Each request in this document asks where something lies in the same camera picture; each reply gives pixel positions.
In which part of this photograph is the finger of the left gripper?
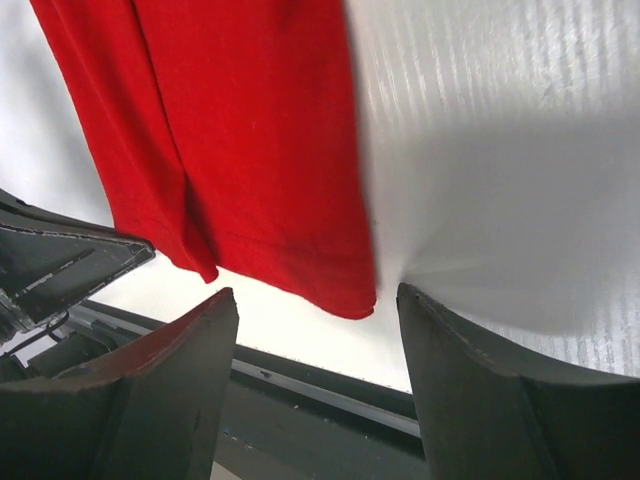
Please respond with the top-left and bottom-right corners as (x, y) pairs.
(1, 191), (155, 333)

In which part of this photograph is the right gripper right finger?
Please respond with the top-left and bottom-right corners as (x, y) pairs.
(397, 284), (639, 479)

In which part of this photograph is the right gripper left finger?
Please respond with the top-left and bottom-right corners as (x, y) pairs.
(1, 288), (238, 479)

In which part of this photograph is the red t shirt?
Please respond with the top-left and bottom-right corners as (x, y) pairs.
(32, 1), (376, 319)

